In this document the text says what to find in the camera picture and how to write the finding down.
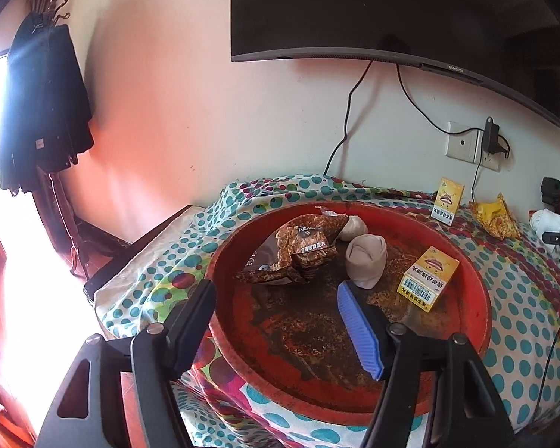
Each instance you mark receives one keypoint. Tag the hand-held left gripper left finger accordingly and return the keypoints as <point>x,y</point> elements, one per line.
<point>191,331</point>

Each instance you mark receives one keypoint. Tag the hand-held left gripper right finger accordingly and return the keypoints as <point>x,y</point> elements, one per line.
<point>359,326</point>

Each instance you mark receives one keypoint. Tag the white sock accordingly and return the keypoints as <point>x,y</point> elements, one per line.
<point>548,219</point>

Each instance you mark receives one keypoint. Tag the red round tray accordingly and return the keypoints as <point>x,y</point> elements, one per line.
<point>308,350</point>

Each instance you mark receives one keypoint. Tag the yellow snack bag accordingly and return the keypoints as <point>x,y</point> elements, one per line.
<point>492,214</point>

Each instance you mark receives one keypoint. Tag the yellow medicine box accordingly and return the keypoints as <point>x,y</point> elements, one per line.
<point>429,280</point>
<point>448,200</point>

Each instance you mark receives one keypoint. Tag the knotted beige sock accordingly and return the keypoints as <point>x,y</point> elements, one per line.
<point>354,228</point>

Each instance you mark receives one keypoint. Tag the brown snack bag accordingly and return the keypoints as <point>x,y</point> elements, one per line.
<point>303,242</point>

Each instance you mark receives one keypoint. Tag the polka dot blanket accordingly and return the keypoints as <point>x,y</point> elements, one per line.
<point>508,289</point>

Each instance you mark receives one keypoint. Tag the dark wooden table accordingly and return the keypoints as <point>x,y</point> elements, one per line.
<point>135,248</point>

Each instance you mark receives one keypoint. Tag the white power outlet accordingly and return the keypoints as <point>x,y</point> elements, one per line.
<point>490,162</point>

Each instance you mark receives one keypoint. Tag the black power adapter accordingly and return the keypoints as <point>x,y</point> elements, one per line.
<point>491,135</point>

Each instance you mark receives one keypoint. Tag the brown curtain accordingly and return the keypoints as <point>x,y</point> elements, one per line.
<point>63,224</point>

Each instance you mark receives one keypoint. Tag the dark hanging jacket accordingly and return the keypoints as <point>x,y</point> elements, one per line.
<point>42,102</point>

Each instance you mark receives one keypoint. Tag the black television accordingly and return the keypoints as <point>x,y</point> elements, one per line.
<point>378,9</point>

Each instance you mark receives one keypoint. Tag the white wall socket plate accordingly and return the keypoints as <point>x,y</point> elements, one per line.
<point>462,142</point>

